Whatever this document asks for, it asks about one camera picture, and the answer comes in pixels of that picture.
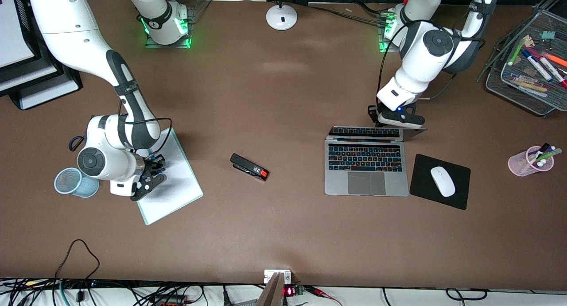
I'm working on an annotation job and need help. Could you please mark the silver laptop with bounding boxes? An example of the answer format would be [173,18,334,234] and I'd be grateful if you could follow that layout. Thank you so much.
[324,125,428,197]

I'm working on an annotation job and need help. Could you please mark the dark blue whiteboard marker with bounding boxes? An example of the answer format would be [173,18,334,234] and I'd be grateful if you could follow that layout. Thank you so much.
[521,49,553,82]

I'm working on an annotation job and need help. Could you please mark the white marker with red cap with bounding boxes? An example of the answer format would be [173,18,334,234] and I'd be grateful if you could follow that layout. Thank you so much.
[539,57,567,89]

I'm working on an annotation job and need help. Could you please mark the green marker with white cap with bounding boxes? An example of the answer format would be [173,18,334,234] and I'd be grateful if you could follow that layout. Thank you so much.
[538,149,563,164]

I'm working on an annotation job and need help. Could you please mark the white paper sheet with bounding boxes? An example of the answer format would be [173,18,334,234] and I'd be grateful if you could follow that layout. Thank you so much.
[138,131,202,223]

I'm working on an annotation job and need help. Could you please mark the light green clipboard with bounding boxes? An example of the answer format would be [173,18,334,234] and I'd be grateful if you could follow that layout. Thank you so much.
[135,128,204,226]

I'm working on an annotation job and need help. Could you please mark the light blue mesh pen cup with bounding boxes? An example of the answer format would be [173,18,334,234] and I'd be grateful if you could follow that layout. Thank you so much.
[54,167,100,198]

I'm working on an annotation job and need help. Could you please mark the black stapler with red end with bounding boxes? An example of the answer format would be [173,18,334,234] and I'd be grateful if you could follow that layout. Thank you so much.
[230,153,270,182]

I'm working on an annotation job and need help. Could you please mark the white computer mouse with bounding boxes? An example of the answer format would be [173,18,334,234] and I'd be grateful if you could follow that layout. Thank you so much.
[430,166,456,198]

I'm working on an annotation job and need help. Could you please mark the black mouse pad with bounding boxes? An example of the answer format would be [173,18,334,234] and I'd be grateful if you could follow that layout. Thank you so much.
[409,154,471,210]

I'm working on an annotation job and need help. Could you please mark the black stacked document tray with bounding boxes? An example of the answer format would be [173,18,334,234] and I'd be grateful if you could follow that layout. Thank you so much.
[0,0,83,111]

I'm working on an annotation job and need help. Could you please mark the white paper stack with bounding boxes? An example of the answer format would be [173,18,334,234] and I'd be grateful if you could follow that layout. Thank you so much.
[0,0,37,69]
[20,74,80,110]

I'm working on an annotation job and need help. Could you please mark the white desk lamp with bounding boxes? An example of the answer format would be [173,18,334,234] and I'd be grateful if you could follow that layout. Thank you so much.
[266,0,298,31]

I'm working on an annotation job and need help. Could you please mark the orange power strip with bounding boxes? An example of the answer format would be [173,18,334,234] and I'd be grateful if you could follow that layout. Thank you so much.
[155,295,187,306]

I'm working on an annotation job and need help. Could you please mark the pink translucent pen cup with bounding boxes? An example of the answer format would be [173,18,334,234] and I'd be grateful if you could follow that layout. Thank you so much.
[508,146,555,177]

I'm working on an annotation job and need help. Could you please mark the green highlighter pen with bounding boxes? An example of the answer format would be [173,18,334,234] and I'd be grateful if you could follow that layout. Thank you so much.
[507,39,528,66]

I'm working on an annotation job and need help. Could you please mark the yellow pen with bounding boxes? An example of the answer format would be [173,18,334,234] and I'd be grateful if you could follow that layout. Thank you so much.
[509,78,550,94]

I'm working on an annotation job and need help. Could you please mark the white mounting block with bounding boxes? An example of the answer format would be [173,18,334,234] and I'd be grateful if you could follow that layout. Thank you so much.
[264,270,292,284]

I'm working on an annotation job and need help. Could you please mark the orange highlighter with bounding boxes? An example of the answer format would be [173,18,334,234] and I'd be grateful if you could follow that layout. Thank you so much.
[538,51,567,68]

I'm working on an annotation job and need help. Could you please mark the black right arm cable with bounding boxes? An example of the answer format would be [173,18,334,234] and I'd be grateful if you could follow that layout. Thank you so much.
[117,98,174,160]

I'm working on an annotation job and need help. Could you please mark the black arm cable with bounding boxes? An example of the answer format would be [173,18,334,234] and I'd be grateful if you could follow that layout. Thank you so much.
[379,0,488,101]
[117,98,174,160]

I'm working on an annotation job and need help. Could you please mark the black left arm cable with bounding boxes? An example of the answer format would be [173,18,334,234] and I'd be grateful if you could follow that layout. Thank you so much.
[379,0,488,101]

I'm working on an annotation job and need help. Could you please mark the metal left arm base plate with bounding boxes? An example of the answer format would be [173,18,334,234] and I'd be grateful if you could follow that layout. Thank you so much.
[379,14,401,53]

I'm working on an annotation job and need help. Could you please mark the black looped cable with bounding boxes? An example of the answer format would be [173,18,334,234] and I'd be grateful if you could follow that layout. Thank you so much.
[55,239,100,281]

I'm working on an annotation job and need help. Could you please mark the black cable bundle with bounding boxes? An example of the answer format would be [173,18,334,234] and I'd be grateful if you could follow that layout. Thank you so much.
[308,0,390,25]

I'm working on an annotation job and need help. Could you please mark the black wire mesh desk tray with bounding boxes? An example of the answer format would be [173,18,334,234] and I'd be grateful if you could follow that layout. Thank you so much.
[478,0,567,117]

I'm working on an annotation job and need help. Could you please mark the grey camera support beam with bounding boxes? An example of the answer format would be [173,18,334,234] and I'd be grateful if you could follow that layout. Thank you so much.
[256,273,285,306]

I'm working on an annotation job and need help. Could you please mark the black cable tangle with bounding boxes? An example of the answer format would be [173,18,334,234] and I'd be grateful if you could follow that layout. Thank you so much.
[0,277,209,306]

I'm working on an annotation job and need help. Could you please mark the red wires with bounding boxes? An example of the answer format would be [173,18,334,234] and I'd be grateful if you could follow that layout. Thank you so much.
[308,287,342,306]

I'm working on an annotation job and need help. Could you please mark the thin black cable loop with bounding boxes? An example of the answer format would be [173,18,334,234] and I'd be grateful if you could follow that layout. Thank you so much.
[445,288,489,300]

